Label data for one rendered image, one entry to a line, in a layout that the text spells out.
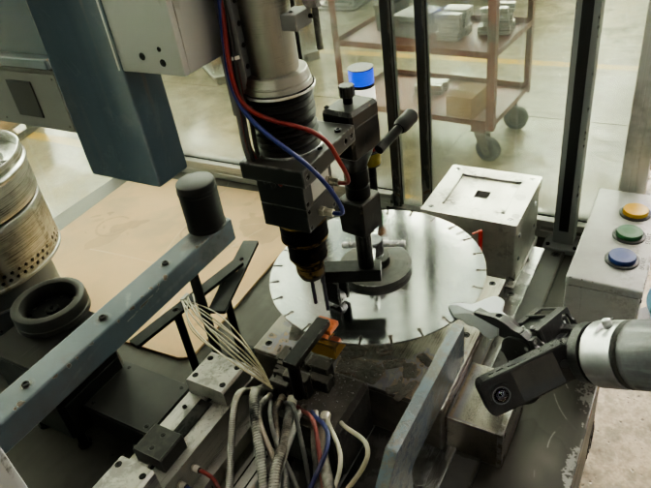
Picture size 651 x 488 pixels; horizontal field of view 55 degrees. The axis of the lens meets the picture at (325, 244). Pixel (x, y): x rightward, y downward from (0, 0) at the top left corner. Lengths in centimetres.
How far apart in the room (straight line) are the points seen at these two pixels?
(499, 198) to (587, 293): 27
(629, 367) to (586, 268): 37
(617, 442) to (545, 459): 101
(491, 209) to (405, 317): 38
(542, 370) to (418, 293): 23
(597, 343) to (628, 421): 131
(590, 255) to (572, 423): 27
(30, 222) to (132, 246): 34
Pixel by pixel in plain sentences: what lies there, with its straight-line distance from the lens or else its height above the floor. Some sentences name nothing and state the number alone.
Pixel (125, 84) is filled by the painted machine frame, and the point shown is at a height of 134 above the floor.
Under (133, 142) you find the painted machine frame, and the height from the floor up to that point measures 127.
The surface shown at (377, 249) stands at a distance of 93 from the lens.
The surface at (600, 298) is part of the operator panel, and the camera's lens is 105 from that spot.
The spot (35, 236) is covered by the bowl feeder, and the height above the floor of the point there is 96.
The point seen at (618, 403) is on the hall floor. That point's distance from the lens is 208.
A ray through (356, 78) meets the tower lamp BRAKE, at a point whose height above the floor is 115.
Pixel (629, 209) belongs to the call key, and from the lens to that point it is 119.
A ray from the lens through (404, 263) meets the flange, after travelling 95.
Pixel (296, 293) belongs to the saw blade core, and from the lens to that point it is 94.
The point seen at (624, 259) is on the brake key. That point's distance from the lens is 107.
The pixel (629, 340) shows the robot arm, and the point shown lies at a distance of 71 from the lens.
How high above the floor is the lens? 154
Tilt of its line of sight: 35 degrees down
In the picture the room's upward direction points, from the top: 9 degrees counter-clockwise
